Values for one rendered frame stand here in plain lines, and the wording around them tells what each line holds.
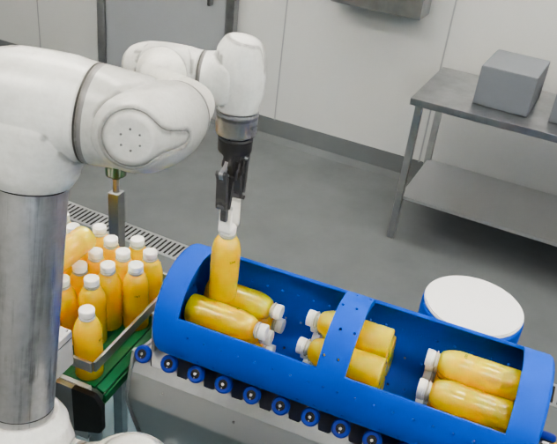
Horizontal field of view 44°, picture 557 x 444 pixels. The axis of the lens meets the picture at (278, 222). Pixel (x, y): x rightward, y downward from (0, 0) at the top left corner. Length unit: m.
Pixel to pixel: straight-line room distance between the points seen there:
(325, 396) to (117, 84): 0.92
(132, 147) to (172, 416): 1.11
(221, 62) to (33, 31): 5.20
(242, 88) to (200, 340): 0.59
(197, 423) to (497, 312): 0.87
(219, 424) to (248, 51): 0.91
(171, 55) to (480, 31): 3.43
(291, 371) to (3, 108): 0.90
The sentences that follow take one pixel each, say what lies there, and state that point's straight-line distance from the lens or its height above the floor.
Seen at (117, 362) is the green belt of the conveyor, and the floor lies 0.90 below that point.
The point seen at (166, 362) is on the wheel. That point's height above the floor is 0.97.
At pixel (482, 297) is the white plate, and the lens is 2.06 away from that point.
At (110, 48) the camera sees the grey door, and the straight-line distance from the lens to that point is 5.94.
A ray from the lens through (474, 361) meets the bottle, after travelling 1.58.
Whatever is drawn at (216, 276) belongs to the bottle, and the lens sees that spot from 1.63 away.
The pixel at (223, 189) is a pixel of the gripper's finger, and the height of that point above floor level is 1.46.
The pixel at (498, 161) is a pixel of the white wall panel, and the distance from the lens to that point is 4.86.
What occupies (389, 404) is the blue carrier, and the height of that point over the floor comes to 1.12.
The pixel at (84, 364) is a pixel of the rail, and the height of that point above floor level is 0.97.
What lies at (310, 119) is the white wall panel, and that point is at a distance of 5.17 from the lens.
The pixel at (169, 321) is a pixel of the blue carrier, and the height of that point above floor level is 1.13.
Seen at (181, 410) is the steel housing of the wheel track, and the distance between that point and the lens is 1.80.
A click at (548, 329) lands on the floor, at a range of 3.89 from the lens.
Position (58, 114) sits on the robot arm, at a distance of 0.87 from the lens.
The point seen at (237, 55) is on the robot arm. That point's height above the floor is 1.75.
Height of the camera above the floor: 2.16
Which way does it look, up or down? 31 degrees down
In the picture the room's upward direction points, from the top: 7 degrees clockwise
